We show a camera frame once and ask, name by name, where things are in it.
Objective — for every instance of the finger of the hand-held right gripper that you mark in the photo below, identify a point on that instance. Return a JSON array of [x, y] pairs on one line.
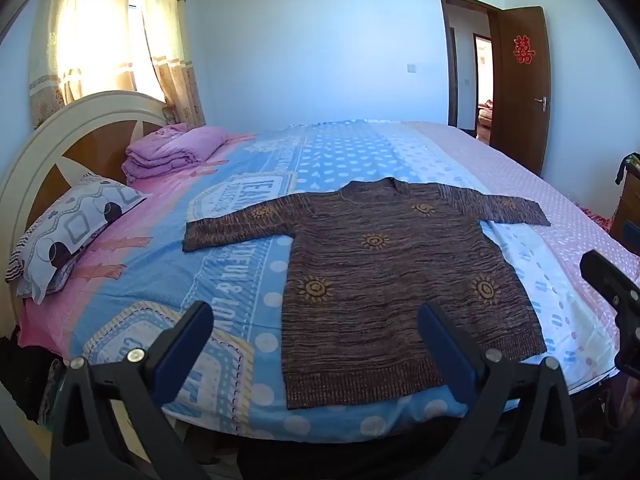
[[610, 277], [631, 345]]

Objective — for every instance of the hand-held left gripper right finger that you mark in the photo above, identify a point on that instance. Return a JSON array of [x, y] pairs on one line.
[[450, 355]]

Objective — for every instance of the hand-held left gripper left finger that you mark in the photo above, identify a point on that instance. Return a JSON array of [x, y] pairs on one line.
[[185, 355]]

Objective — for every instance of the brown knit sweater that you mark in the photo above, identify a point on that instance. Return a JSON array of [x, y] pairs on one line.
[[380, 280]]

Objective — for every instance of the red cloth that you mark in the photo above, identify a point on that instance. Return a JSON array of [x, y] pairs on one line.
[[597, 217]]

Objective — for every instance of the wooden nightstand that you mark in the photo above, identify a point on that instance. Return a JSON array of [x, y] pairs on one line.
[[631, 205]]

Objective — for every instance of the bed with blue patterned sheet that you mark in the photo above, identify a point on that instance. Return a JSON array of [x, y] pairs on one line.
[[240, 270]]

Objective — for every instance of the pink dotted bedsheet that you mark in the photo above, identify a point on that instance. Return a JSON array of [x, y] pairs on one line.
[[550, 195]]

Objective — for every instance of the dark cloth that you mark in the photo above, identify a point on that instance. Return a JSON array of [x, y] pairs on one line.
[[627, 165]]

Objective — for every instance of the black cloth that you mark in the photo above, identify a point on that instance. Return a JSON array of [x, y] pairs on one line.
[[25, 375]]

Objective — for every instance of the grey patterned pillow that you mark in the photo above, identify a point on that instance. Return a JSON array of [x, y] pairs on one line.
[[70, 225]]

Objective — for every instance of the brown wooden door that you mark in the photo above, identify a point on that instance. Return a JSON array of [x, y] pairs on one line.
[[520, 110]]

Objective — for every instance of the folded pink quilt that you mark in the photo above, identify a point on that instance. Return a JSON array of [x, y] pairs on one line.
[[175, 152]]

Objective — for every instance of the red patterned sofa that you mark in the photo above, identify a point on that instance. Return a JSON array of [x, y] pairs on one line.
[[485, 117]]

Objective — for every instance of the red paper door decoration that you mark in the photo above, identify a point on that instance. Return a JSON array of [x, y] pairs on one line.
[[522, 49]]

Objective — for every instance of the cream and wood headboard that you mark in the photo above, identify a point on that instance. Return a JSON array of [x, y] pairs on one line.
[[75, 110]]

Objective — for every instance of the beige patterned curtain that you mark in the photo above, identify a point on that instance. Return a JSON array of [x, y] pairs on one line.
[[170, 60]]

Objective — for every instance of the brown door frame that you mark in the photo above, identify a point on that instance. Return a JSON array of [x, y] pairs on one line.
[[444, 60]]

